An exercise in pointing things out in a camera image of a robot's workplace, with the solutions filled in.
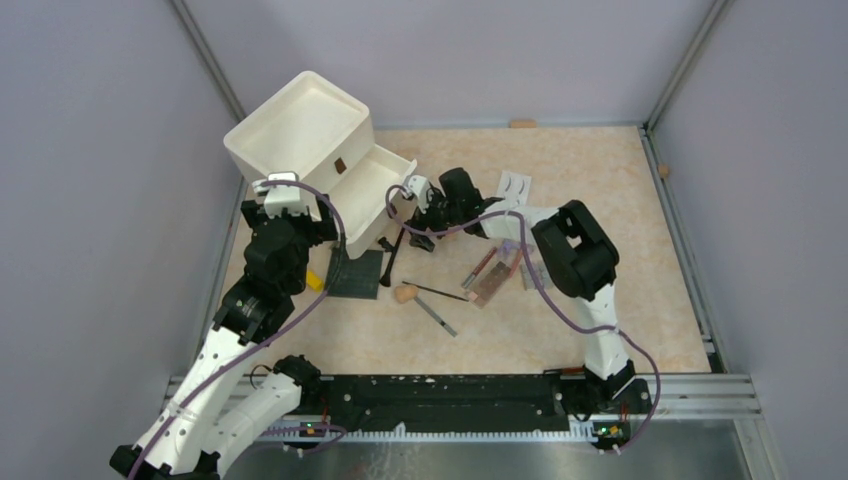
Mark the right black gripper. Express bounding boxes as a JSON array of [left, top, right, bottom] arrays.
[[406, 188, 463, 252]]

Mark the white drawer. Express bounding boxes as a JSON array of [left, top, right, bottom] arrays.
[[329, 145, 418, 259]]

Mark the brown eyeshadow palette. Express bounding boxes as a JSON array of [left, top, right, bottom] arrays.
[[467, 261, 516, 309]]

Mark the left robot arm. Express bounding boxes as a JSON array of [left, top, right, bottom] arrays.
[[109, 172, 346, 479]]

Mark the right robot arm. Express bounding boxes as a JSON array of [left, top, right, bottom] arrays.
[[389, 168, 635, 412]]

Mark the black makeup brush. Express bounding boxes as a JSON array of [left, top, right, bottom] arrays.
[[379, 228, 405, 287]]

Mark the yellow toy block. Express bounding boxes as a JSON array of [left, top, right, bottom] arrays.
[[305, 269, 325, 292]]

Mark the false eyelashes card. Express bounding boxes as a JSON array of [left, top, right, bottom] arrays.
[[495, 170, 532, 205]]

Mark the purple eyelash curler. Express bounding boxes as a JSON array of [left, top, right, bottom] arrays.
[[497, 239, 521, 262]]

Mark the dark grey studded baseplate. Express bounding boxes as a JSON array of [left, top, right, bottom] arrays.
[[326, 247, 384, 300]]

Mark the white drawer organizer cabinet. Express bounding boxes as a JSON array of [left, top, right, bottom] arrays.
[[223, 71, 375, 193]]

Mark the grey striped pencil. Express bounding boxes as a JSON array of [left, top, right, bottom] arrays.
[[414, 297, 458, 338]]

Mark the clear silver pan palette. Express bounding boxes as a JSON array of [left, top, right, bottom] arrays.
[[520, 261, 552, 291]]

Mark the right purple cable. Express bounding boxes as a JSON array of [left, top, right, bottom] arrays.
[[385, 184, 662, 420]]

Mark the purple cable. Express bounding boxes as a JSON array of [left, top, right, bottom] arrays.
[[385, 184, 662, 420], [125, 180, 347, 480]]

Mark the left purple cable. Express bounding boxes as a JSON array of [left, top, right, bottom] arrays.
[[125, 180, 347, 480]]

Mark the wooden block at wall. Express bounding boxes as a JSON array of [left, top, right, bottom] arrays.
[[509, 119, 537, 129]]

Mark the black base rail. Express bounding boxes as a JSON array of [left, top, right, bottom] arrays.
[[294, 374, 653, 434]]

